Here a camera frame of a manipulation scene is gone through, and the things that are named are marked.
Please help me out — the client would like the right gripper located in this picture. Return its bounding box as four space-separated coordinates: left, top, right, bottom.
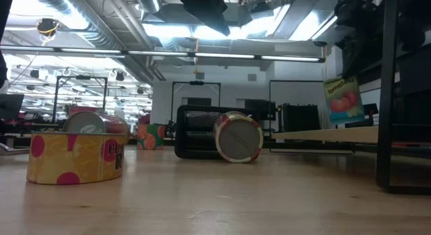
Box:
334 0 378 79

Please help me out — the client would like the white cup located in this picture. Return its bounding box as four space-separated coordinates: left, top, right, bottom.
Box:
323 76 366 125
213 110 264 164

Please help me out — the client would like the long ceiling light bar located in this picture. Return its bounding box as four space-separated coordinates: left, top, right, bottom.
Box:
0 44 327 63

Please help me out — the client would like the black crate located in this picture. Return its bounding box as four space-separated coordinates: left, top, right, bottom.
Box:
280 102 321 133

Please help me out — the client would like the dark cabinet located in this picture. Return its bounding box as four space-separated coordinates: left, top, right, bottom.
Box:
244 98 277 122

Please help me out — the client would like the black ceiling dome device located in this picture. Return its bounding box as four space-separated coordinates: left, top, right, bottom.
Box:
36 18 61 38

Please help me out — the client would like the dark monitor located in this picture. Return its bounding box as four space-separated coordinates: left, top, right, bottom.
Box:
0 93 26 121

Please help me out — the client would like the silver and black hand tool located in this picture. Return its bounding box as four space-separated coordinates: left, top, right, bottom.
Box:
0 142 30 156

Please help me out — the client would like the wide black stand frame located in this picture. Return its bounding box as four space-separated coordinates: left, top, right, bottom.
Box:
170 80 222 128

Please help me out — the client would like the wooden shelf with black frame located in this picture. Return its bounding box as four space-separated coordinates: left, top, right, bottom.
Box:
268 0 431 196

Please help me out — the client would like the tall black stand frame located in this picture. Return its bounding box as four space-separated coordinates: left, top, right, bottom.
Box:
51 75 109 125

